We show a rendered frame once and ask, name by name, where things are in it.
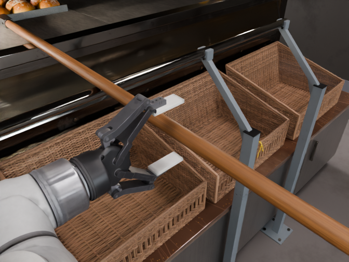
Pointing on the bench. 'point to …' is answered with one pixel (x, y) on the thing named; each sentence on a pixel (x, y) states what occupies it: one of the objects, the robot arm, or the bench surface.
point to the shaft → (210, 153)
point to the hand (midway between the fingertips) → (174, 131)
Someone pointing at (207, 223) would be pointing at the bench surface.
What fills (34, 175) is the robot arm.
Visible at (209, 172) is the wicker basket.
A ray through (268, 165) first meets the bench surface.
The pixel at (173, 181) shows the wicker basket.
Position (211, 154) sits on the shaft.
